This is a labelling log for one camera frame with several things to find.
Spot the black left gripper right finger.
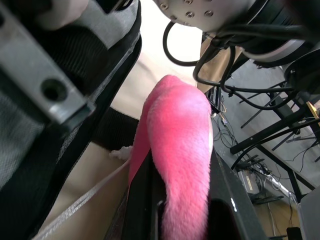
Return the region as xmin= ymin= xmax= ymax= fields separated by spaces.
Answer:
xmin=208 ymin=149 xmax=264 ymax=240

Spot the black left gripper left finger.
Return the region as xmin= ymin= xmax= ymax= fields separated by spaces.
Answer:
xmin=127 ymin=150 xmax=168 ymax=240

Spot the pink fuzzy cloth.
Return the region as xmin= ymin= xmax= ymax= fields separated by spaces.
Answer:
xmin=127 ymin=74 xmax=215 ymax=240

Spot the yellow tag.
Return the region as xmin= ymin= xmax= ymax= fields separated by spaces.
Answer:
xmin=306 ymin=100 xmax=318 ymax=118

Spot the black and grey fabric harness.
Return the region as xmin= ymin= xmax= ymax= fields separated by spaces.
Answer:
xmin=0 ymin=0 xmax=143 ymax=240

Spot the black and silver robot joint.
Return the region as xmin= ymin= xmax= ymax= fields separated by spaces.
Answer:
xmin=238 ymin=0 xmax=320 ymax=70

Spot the silver robot body with screws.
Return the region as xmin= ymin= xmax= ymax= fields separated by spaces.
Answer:
xmin=151 ymin=0 xmax=270 ymax=34

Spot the black metal table frame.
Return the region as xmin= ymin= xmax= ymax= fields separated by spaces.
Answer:
xmin=228 ymin=51 xmax=320 ymax=201

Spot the black aluminium profile post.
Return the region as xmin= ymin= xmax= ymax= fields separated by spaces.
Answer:
xmin=208 ymin=86 xmax=223 ymax=115

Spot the black looping robot cable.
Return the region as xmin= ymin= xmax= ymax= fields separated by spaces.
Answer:
xmin=162 ymin=19 xmax=201 ymax=68

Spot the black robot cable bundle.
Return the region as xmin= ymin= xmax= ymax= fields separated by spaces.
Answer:
xmin=192 ymin=24 xmax=320 ymax=111

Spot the grey metal bracket with hole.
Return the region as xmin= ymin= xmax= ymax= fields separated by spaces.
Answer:
xmin=0 ymin=3 xmax=97 ymax=126

